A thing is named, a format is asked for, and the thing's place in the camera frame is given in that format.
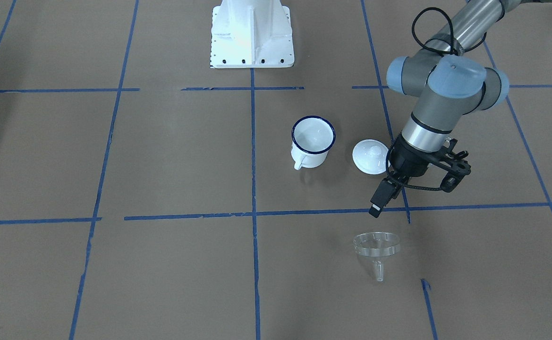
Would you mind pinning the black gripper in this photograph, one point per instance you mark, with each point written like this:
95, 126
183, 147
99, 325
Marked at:
407, 161

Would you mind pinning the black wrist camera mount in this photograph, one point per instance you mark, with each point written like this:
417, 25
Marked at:
454, 164

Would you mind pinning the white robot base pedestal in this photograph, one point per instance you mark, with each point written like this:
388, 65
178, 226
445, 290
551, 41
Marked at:
251, 34

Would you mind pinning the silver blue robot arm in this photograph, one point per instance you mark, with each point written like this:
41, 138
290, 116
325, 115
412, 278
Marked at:
469, 111

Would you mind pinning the white enamel mug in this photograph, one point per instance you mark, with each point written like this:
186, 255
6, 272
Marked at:
312, 138

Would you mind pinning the clear glass funnel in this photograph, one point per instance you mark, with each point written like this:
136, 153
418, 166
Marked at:
377, 247

